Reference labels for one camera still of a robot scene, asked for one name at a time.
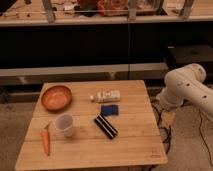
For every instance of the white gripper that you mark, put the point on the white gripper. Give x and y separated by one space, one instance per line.
168 117

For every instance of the black striped eraser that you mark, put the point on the black striped eraser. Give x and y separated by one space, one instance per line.
105 126

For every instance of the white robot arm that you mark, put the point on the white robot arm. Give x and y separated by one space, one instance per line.
186 83

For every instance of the black box on shelf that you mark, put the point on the black box on shelf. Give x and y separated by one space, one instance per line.
179 56

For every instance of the blue sponge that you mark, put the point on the blue sponge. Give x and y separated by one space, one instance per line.
108 110

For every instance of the wooden table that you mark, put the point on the wooden table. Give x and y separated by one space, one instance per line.
138 141

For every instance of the white tube bottle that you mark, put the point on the white tube bottle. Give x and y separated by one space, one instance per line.
106 96

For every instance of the orange wooden bowl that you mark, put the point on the orange wooden bowl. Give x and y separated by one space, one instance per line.
56 98

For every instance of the orange carrot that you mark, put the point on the orange carrot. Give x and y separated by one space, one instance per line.
46 139

